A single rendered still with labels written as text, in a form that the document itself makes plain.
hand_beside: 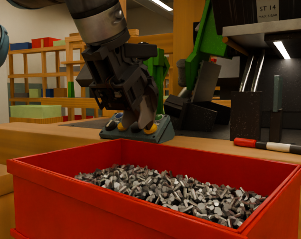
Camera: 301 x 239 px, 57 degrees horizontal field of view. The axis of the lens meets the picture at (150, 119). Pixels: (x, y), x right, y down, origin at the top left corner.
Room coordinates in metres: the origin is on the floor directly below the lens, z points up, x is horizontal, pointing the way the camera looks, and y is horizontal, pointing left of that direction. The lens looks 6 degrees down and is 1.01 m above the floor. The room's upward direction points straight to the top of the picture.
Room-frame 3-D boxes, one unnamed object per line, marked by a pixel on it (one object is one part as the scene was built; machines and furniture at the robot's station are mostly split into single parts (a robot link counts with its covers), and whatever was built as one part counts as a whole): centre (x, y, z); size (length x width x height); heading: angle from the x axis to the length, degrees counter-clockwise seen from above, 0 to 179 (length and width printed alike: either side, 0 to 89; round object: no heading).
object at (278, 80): (0.61, -0.28, 0.97); 0.10 x 0.02 x 0.14; 150
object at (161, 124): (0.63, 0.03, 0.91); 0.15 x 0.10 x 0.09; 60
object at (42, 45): (6.74, 2.43, 1.13); 2.48 x 0.54 x 2.27; 62
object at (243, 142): (0.51, -0.22, 0.91); 0.13 x 0.02 x 0.02; 47
